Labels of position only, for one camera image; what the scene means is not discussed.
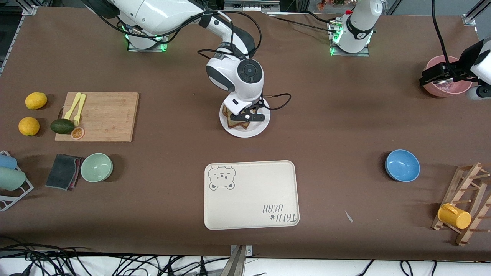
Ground plain brown bread slice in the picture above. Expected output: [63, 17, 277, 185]
[226, 114, 252, 130]

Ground white round plate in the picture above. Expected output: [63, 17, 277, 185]
[219, 96, 271, 138]

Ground translucent crystal pieces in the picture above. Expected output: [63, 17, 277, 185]
[435, 81, 463, 94]

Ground pink bowl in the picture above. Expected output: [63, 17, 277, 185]
[423, 56, 473, 97]

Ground beige bear print tray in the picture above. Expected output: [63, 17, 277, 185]
[204, 160, 300, 230]

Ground blue bowl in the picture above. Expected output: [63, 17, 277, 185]
[385, 149, 421, 182]

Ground wooden peg rack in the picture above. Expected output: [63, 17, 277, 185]
[431, 162, 491, 246]

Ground colourful artificial flowers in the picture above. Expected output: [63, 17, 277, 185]
[317, 0, 348, 10]

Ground bamboo cutting board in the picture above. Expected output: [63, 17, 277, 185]
[54, 92, 140, 143]

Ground yellow mug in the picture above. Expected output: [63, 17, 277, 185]
[438, 204, 472, 230]

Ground mint green bowl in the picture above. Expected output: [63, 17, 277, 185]
[80, 153, 114, 183]

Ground yellow plastic fork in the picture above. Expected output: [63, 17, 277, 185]
[73, 94, 87, 127]

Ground yellow plastic knife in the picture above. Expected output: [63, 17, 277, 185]
[63, 92, 82, 120]

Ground dark green avocado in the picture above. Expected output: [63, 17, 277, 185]
[50, 118, 76, 135]

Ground grey pink folded cloth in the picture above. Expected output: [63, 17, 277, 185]
[45, 154, 83, 191]

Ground yellow lemon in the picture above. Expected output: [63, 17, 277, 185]
[18, 117, 40, 136]
[25, 92, 48, 110]

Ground pale green cup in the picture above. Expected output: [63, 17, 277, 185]
[0, 168, 26, 191]

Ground light blue cup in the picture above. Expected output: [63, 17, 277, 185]
[0, 154, 18, 170]

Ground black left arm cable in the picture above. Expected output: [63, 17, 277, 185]
[432, 0, 451, 66]

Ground aluminium frame rail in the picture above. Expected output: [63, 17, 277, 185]
[17, 0, 39, 16]
[224, 0, 282, 12]
[462, 0, 491, 26]

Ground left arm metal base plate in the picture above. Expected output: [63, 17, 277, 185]
[327, 18, 371, 57]

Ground black table cable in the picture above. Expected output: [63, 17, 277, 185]
[267, 10, 338, 35]

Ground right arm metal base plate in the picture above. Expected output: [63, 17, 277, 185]
[127, 33, 170, 53]

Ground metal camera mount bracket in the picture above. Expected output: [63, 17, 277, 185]
[219, 245, 254, 276]

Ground black cable bundle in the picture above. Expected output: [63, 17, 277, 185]
[0, 235, 231, 276]

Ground white wire rack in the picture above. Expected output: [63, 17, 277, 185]
[0, 150, 34, 212]

